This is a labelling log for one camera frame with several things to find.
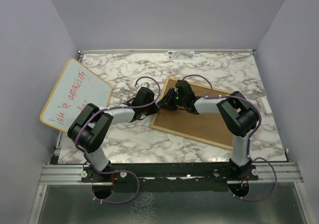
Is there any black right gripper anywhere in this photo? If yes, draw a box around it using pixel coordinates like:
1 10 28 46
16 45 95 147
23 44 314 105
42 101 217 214
159 88 186 111

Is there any light wooden picture frame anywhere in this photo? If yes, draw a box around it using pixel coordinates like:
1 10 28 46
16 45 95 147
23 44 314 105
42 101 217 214
149 76 234 151

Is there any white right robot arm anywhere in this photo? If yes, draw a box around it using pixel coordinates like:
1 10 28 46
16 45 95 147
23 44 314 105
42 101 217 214
158 80 262 180

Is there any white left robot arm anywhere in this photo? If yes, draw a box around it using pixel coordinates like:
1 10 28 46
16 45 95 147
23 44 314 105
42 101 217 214
67 87 159 182

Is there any white sticker label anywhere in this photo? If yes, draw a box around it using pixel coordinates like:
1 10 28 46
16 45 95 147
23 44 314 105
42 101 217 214
166 50 195 60

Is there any yellow-rimmed whiteboard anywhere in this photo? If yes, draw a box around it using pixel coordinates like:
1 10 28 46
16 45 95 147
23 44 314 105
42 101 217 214
40 58 112 132

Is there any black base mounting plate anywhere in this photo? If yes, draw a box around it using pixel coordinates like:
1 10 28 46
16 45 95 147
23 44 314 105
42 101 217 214
81 162 258 193

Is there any white block at table edge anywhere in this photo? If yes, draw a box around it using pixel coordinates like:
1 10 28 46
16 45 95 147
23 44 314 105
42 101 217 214
259 97 272 115

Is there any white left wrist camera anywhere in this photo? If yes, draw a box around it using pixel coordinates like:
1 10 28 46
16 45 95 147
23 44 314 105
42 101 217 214
140 82 150 89

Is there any aluminium back rail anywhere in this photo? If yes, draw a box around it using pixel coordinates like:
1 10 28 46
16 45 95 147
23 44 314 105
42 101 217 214
78 49 254 55

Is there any aluminium rail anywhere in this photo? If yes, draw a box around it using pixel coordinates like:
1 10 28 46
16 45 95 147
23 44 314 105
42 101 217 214
39 162 304 185
78 49 254 55

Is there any aluminium front rail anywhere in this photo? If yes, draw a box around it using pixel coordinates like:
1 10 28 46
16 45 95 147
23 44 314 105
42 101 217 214
39 162 304 185

